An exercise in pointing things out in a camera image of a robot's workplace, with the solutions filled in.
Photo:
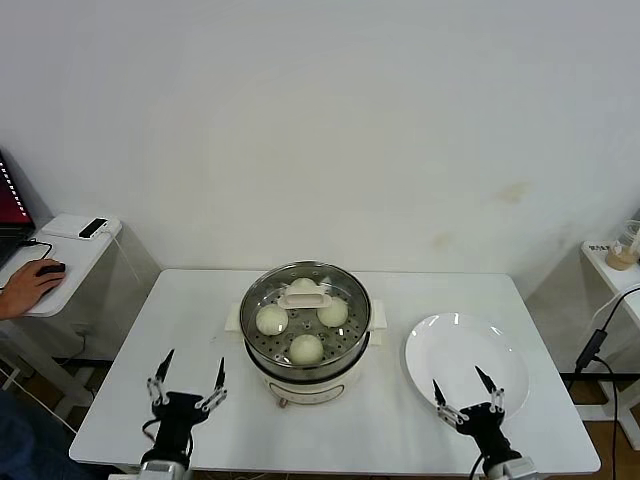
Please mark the white side desk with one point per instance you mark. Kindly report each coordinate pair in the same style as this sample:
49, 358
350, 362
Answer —
75, 252

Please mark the perforated steel steamer basket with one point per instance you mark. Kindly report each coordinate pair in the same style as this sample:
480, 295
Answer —
257, 354

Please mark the clear cup with brown drink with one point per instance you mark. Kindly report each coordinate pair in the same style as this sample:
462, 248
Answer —
620, 259

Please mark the blue jeans leg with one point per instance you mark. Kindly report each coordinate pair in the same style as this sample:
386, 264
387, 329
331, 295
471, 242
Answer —
25, 445

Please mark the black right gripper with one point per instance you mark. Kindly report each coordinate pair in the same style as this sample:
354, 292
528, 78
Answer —
485, 425

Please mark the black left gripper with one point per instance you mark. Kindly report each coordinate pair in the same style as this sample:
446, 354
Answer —
175, 417

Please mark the white round plate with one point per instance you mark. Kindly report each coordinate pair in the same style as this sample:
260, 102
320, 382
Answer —
450, 350

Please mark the person's bare hand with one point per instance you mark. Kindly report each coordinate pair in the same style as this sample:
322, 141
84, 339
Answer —
30, 290

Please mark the small white labelled box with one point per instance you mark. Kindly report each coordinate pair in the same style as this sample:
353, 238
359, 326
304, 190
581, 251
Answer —
599, 246

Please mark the white side table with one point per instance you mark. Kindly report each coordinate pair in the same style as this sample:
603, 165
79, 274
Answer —
625, 280

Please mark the white steamed baozi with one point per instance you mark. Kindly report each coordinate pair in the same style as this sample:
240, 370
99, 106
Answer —
333, 314
300, 284
306, 350
271, 320

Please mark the black computer mouse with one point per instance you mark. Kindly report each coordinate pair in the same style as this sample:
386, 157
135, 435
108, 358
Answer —
53, 270

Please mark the flat white box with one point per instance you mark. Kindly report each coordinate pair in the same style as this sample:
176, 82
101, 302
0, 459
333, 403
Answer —
62, 226

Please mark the black laptop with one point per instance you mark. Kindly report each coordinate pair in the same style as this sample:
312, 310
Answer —
10, 210

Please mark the small black device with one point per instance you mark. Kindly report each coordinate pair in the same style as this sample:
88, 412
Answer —
94, 227

